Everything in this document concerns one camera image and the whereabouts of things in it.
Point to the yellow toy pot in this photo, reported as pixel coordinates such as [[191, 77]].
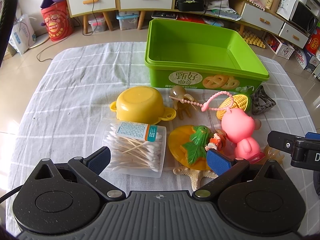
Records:
[[142, 104]]

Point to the beige hair claw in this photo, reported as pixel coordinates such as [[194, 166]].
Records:
[[177, 93]]

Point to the yellow egg tray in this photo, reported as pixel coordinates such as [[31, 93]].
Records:
[[252, 39]]

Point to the amber hair claw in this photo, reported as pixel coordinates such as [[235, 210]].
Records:
[[272, 153]]

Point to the green cookie box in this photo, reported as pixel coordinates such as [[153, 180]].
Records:
[[200, 56]]

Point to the clear cotton swab jar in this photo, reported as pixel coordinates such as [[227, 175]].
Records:
[[137, 149]]

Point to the black handbag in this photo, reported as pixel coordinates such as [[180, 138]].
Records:
[[189, 5]]

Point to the black leopard hair claw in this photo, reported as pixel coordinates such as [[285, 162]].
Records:
[[261, 102]]

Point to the orange toy pumpkin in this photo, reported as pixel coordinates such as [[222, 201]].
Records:
[[187, 145]]

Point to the pink rubber pig toy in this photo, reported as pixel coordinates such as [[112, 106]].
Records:
[[239, 128]]

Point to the toy corn cob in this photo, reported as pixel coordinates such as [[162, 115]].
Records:
[[241, 101]]

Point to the wooden TV cabinet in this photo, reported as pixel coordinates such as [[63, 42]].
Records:
[[251, 13]]

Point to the clear storage bin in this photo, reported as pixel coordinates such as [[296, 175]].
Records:
[[128, 19]]

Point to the small orange figurine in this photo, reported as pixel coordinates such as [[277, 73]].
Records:
[[217, 141]]

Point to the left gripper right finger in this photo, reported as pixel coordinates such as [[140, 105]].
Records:
[[228, 171]]

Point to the microwave oven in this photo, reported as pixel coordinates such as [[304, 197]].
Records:
[[298, 14]]

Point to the grey checked cloth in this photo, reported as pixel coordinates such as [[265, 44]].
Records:
[[80, 84]]

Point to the beige starfish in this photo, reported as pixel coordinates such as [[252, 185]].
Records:
[[195, 175]]

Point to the red round bucket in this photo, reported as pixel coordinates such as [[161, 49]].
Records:
[[57, 21]]

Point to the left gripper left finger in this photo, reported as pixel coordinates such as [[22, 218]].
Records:
[[87, 171]]

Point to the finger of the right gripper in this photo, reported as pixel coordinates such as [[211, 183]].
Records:
[[282, 141]]

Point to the white paper bag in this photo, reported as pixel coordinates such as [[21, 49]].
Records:
[[22, 36]]

